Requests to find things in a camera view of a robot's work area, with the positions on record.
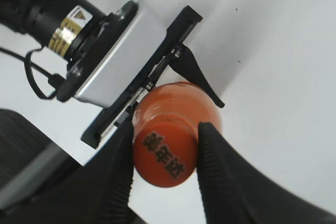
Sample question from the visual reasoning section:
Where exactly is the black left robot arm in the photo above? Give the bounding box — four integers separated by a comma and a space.
1, 0, 224, 148

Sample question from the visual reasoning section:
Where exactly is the orange bottle cap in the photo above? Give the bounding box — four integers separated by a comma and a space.
133, 119, 198, 188

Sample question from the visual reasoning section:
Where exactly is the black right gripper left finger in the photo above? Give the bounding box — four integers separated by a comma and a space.
23, 120, 133, 223

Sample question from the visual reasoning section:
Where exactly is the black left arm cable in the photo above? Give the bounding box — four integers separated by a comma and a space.
0, 45, 66, 100

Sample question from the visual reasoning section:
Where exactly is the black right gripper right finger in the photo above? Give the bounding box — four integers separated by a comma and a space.
196, 123, 335, 223

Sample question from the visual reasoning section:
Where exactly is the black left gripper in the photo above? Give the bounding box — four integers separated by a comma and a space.
81, 5, 225, 148

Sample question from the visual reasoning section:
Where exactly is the orange soda plastic bottle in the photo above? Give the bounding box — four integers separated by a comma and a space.
132, 82, 222, 188

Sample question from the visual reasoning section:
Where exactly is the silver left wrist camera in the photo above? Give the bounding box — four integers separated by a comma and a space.
57, 0, 166, 108

